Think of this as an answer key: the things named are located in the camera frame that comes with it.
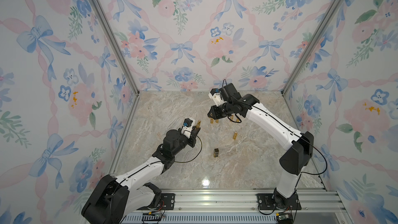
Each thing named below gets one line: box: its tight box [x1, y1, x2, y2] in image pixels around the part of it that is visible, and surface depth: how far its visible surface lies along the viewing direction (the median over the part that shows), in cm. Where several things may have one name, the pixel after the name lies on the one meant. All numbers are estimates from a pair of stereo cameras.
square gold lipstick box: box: [213, 148, 220, 158], surface depth 85 cm
